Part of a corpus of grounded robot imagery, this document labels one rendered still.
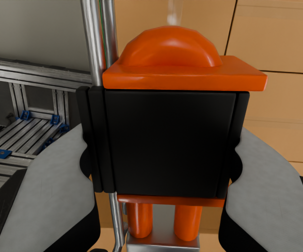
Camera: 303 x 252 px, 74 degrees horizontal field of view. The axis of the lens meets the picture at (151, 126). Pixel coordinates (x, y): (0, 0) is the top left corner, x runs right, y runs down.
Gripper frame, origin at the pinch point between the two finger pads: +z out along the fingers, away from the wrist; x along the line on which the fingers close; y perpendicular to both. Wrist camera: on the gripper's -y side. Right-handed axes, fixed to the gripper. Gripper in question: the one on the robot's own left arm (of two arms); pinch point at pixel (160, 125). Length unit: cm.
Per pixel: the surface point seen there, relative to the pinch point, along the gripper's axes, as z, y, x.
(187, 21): 66, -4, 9
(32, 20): 121, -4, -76
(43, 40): 121, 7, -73
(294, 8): 65, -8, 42
